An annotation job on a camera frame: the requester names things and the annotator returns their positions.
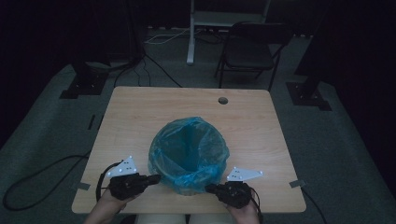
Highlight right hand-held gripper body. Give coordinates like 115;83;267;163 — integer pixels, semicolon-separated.
217;166;264;210

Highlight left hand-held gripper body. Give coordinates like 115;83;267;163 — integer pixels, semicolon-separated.
106;155;148;202

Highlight blue plastic bag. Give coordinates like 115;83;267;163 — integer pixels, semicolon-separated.
148;116;231;197

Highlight person's left hand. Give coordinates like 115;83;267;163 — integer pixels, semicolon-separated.
98;186;138;217

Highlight person's right hand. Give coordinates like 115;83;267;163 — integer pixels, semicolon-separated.
226;199;261;222

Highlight black stand base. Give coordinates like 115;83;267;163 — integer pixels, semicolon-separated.
59;60;110;100
285;62;333;112

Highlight black folding chair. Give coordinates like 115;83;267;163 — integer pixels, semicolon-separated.
213;21;294;93

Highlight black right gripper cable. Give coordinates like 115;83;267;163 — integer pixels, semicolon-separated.
247;185;329;224

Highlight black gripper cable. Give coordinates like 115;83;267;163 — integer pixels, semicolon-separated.
2;151;124;213
247;185;329;224

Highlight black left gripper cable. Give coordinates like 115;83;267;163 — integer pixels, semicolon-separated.
2;151;124;213

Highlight black floor cable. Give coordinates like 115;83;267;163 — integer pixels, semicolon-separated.
113;53;183;89

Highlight white metal desk frame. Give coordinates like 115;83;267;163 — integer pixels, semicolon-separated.
186;0;273;66

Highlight white floor cable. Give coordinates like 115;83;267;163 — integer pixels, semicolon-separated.
144;27;191;46

